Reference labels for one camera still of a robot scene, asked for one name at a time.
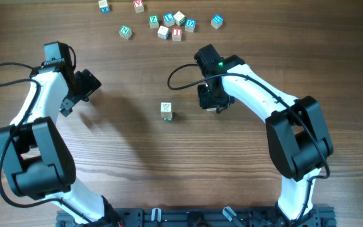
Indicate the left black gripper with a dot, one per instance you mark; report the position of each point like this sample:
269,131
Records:
91,83

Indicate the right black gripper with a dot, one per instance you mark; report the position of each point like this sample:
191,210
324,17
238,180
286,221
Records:
205,103

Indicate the green W wooden block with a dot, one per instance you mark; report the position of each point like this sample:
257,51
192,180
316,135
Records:
166,108

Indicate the red 6 wooden block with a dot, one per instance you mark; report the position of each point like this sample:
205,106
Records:
170,115

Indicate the green N wooden block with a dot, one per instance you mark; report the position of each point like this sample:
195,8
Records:
125,32

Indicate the red I wooden block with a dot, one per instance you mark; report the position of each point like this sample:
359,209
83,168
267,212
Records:
176,34

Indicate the white green-sided wooden block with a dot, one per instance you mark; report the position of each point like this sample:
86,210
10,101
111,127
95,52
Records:
211,109

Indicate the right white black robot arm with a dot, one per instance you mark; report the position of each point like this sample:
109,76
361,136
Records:
298,139

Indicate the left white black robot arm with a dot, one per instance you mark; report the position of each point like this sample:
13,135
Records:
36,166

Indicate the blue X wooden block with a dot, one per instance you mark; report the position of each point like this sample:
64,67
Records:
104,7

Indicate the blue arrows wooden block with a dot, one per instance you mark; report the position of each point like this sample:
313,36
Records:
217,21

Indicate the blue D wooden block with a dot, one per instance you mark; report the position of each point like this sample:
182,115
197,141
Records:
190,25

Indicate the white blue-sided wooden block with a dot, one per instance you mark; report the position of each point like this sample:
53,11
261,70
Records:
163,32

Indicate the plain top wooden block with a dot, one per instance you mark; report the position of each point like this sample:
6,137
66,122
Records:
179,18

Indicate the blue L wooden block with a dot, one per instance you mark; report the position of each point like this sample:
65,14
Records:
169,19

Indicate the green Z wooden block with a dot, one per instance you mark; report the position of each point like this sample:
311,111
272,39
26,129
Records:
153,21

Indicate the red V wooden block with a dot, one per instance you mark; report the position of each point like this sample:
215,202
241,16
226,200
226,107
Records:
138,6

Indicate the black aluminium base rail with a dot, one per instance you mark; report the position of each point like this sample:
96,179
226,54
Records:
256,216

